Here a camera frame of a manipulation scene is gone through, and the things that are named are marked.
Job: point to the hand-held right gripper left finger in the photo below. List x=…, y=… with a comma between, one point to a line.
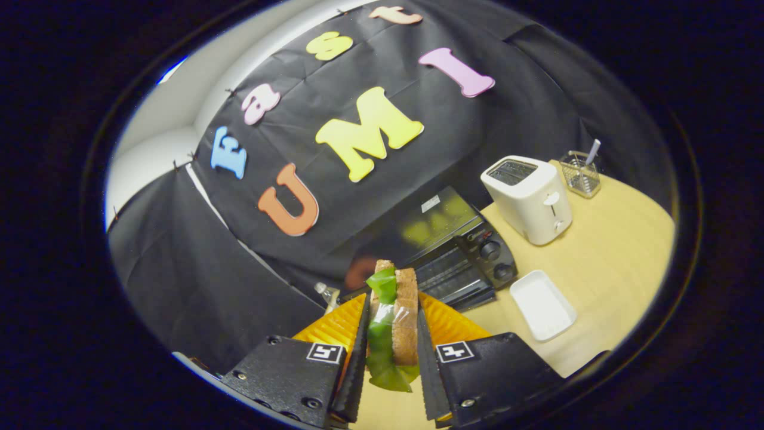
x=286, y=370

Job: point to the white toaster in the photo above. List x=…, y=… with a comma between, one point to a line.
x=531, y=197

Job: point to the metal mesh basket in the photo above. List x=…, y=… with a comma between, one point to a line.
x=579, y=179

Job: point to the black electric oven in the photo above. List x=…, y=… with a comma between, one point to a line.
x=453, y=239

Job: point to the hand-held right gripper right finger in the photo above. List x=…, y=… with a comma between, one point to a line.
x=495, y=370

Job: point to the clear plastic water bottle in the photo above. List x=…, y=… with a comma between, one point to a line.
x=328, y=295

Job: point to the lettuce sandwich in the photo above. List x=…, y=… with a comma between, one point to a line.
x=406, y=322

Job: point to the white rectangular tray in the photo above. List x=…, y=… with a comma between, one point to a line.
x=543, y=304

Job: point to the white plastic utensil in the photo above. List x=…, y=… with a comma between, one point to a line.
x=592, y=152

